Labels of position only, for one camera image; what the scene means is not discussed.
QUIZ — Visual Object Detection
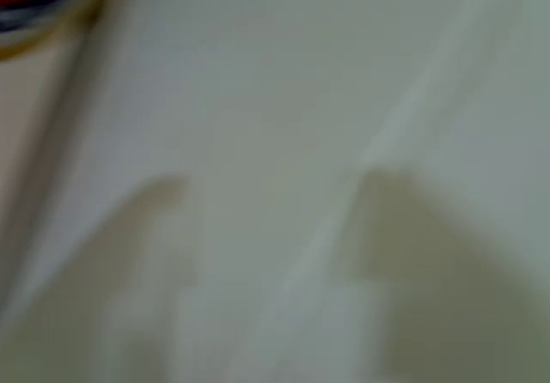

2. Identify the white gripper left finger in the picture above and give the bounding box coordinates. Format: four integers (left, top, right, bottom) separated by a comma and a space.
0, 176, 194, 383

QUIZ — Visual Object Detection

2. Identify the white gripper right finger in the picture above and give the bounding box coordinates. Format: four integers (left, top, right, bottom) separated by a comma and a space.
350, 170, 550, 383

